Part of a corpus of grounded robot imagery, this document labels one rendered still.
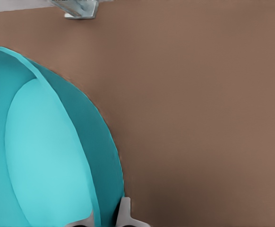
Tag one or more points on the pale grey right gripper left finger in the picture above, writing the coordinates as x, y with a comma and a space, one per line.
86, 221

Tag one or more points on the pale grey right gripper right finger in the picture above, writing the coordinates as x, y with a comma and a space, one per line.
125, 214

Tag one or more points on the teal plate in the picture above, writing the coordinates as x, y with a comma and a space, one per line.
45, 151

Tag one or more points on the silver frame post foot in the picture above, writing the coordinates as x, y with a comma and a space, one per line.
82, 8

